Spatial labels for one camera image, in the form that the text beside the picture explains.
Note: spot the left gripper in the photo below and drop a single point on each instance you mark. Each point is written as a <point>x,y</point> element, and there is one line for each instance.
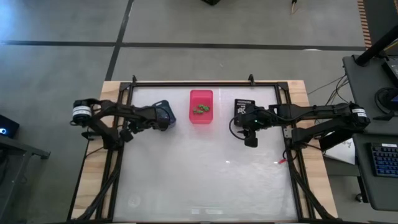
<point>162,116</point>

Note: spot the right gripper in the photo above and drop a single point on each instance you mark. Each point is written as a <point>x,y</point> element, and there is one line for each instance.
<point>258,111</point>

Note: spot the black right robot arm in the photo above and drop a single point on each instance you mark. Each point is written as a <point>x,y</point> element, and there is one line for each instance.
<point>311,112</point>

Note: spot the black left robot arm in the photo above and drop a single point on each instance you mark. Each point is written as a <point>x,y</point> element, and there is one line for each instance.
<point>105,115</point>

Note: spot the black slotted plastic basket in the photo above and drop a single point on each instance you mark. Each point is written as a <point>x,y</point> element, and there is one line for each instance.
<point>237,119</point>

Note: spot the light wooden table board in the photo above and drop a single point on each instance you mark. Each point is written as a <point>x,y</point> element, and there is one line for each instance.
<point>107,93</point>

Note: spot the dark teal plastic bin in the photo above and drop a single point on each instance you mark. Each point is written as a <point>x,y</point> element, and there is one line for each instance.
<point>173,118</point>

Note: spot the pink plastic bin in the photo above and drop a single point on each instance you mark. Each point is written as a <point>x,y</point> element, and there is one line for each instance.
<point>199,96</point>

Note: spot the black box with blue light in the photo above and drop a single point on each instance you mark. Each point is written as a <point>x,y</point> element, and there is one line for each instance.
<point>9,124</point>

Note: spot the grey desk with keyboard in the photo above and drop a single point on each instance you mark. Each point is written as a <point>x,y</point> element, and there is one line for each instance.
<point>363,186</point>

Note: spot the grey desk with pole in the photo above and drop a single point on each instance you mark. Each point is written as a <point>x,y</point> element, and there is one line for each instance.
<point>363,93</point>

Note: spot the black caster wheel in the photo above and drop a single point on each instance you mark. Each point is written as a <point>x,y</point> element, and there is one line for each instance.
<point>359,197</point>

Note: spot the grey metal side cart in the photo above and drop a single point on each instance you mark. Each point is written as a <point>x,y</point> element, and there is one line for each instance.
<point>12,186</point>

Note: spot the black computer keyboard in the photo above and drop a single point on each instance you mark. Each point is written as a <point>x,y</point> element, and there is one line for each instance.
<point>385,160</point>

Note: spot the black round monitor stand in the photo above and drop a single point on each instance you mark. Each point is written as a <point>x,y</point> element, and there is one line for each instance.
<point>381,98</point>

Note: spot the black floor object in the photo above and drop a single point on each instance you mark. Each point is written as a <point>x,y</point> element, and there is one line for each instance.
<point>211,2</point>

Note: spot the black pole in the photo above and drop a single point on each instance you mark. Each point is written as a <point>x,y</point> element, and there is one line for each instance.
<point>373,49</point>

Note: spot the computer monitor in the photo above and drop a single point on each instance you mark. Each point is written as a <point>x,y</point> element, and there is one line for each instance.
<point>392,70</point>

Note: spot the black orange-striped floor mat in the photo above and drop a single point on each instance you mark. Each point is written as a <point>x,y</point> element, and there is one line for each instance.
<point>382,18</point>

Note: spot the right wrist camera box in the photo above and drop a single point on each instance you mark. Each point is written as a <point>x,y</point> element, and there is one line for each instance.
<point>256,123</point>

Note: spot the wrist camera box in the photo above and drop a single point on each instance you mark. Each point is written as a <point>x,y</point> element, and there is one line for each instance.
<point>144,113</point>
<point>256,123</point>

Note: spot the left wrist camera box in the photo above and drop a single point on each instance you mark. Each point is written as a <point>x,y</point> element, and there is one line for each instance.
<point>144,113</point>

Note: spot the silver mounting bracket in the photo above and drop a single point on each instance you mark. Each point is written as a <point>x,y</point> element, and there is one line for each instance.
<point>288,133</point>

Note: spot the black frame clamp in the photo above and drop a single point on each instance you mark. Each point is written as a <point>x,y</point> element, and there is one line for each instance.
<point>251,79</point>
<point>134,79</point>

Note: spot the slanted black post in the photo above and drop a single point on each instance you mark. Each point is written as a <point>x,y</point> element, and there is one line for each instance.
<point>332,143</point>

